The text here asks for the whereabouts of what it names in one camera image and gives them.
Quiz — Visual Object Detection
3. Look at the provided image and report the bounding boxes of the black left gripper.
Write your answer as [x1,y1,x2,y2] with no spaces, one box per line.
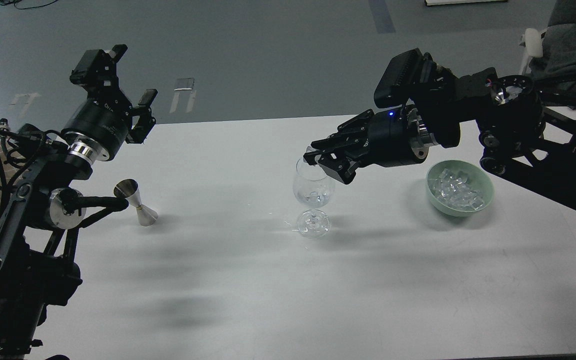
[61,44,158,162]

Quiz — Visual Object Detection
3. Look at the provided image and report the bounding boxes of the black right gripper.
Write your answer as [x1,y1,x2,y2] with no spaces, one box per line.
[302,107,429,185]

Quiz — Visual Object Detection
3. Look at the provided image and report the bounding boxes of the steel cocktail jigger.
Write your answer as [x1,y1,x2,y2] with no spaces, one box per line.
[113,178,159,227]

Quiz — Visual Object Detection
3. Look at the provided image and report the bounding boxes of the clear ice cubes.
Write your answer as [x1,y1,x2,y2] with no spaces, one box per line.
[429,168,486,211]

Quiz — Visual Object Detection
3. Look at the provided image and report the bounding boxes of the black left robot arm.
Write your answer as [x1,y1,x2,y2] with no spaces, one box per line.
[0,44,158,360]

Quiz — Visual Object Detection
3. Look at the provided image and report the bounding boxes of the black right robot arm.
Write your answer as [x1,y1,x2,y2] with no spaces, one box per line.
[302,48,576,210]

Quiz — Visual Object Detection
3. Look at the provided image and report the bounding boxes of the clear wine glass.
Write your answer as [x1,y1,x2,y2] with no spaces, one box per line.
[292,158,336,239]

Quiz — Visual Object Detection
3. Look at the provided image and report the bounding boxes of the green bowl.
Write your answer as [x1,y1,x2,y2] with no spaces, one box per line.
[425,160,495,218]

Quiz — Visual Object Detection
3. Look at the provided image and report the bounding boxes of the white office chair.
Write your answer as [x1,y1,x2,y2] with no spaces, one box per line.
[518,28,547,75]

